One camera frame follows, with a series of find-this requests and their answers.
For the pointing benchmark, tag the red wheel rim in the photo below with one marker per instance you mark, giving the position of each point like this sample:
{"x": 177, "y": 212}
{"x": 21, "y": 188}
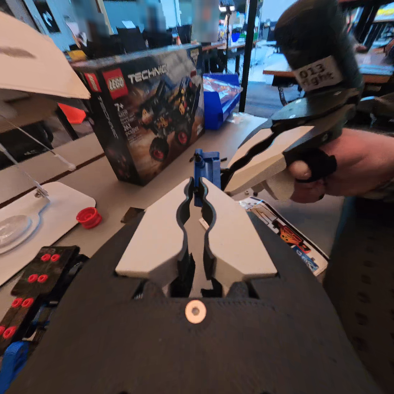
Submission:
{"x": 89, "y": 217}

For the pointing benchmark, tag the black smooth square tile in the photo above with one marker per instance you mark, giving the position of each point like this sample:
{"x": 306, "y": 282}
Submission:
{"x": 132, "y": 214}

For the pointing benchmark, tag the white book stand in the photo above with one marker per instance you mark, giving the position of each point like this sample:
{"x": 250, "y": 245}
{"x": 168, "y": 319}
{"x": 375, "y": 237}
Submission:
{"x": 61, "y": 203}

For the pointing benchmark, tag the colourful sticker sheet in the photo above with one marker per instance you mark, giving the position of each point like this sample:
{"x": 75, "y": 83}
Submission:
{"x": 292, "y": 240}

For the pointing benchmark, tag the grey desk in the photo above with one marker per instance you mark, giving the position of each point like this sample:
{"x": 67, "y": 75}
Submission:
{"x": 107, "y": 197}

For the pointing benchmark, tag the dark toy set box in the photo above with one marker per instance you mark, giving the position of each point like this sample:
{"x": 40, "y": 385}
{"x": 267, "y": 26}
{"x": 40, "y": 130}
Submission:
{"x": 138, "y": 123}

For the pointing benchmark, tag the blue printed curved panel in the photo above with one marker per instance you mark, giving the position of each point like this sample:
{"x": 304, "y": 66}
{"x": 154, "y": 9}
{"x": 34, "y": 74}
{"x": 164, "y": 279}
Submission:
{"x": 206, "y": 169}

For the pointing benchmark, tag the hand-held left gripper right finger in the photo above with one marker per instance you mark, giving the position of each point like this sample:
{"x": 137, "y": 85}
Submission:
{"x": 240, "y": 243}

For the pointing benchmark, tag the instruction booklet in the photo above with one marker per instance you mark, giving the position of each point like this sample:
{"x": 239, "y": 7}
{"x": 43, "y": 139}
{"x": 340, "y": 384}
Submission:
{"x": 30, "y": 70}

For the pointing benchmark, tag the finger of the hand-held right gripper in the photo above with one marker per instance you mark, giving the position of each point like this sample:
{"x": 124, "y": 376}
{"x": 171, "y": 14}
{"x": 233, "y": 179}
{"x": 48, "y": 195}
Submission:
{"x": 264, "y": 163}
{"x": 246, "y": 146}

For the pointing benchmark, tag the black block with red pins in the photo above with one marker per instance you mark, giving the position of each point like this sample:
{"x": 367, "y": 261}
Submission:
{"x": 40, "y": 277}

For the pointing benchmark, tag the blue storage bin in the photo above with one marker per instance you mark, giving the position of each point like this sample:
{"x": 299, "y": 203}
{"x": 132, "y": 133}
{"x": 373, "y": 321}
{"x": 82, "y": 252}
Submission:
{"x": 215, "y": 107}

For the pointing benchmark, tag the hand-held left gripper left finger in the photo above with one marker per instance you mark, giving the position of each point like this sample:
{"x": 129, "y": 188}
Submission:
{"x": 150, "y": 243}

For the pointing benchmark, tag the person's right hand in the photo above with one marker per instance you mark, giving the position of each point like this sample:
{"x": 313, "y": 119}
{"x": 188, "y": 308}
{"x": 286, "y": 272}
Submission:
{"x": 363, "y": 163}

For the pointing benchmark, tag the black support pole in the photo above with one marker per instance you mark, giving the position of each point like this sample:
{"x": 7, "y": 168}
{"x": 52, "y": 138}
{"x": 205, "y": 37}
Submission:
{"x": 247, "y": 46}

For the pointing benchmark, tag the orange plastic object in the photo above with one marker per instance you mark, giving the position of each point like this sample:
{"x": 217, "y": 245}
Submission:
{"x": 72, "y": 112}

